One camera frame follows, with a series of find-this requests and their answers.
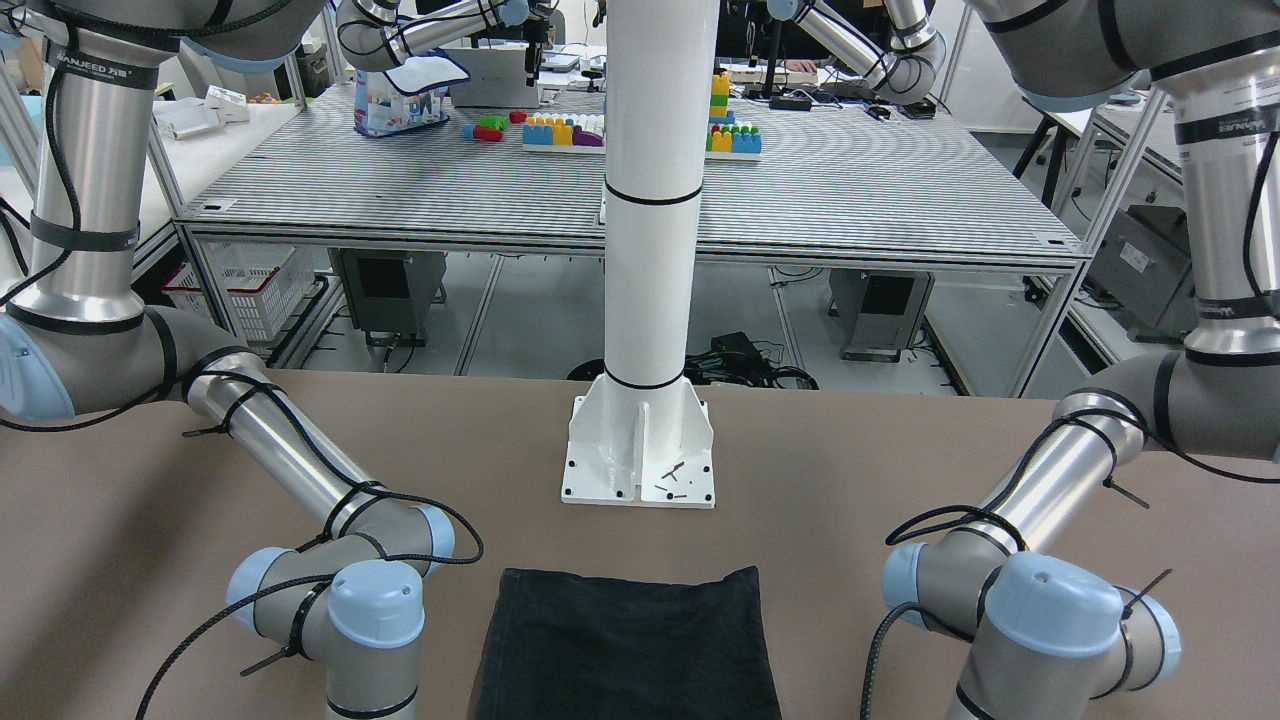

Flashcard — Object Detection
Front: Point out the black graphic t-shirt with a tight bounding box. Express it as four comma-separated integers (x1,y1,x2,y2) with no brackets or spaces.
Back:
470,566,781,719

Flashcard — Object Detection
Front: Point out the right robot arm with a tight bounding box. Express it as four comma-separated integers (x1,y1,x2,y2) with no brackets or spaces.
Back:
3,1,454,719

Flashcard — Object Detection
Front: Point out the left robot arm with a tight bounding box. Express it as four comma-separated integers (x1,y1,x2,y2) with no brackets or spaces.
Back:
883,1,1279,719

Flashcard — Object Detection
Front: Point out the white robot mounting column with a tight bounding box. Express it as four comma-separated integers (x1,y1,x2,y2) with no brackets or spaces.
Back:
561,1,718,509

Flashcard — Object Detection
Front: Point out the colourful toy block set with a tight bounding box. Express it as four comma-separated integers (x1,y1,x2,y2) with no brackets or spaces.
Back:
522,70,763,158

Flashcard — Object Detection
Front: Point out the striped metal work table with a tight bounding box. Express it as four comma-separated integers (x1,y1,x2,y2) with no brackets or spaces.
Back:
172,79,1093,398

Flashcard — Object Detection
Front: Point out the grey control box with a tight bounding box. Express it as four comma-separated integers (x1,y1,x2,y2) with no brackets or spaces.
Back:
328,249,445,347
828,268,934,363

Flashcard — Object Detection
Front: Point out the blue patterned pouch bag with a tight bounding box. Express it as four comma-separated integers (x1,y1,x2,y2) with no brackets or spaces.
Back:
353,51,471,138

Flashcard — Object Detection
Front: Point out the white plastic crate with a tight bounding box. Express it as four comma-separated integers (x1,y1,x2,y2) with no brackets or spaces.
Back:
207,243,314,342

